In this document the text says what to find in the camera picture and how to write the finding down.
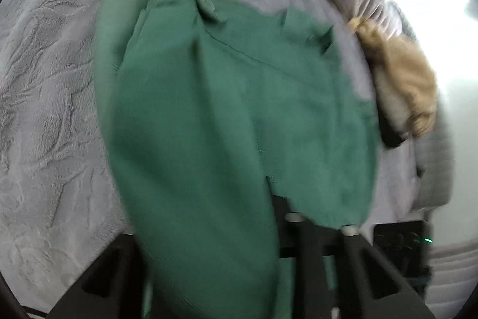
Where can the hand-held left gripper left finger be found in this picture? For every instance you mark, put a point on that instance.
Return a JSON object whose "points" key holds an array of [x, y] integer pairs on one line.
{"points": [[101, 285]]}

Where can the black garment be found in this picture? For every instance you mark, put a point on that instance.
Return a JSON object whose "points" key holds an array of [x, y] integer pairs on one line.
{"points": [[390, 137]]}

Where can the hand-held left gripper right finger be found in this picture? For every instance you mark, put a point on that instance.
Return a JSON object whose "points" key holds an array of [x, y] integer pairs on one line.
{"points": [[313, 248]]}

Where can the green shirt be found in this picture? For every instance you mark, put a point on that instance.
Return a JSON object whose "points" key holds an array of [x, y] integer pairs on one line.
{"points": [[224, 117]]}

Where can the cream fluffy garment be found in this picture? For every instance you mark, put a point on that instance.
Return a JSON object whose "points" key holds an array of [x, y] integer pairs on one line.
{"points": [[392, 98]]}

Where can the lilac plush blanket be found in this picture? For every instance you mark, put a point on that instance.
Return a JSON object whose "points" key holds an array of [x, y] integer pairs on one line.
{"points": [[48, 98]]}

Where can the tan knitted sweater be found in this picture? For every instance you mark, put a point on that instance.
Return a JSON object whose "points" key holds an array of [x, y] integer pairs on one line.
{"points": [[407, 72]]}

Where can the grey ribbed bed sheet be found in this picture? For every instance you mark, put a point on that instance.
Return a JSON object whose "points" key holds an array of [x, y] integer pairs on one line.
{"points": [[437, 162]]}

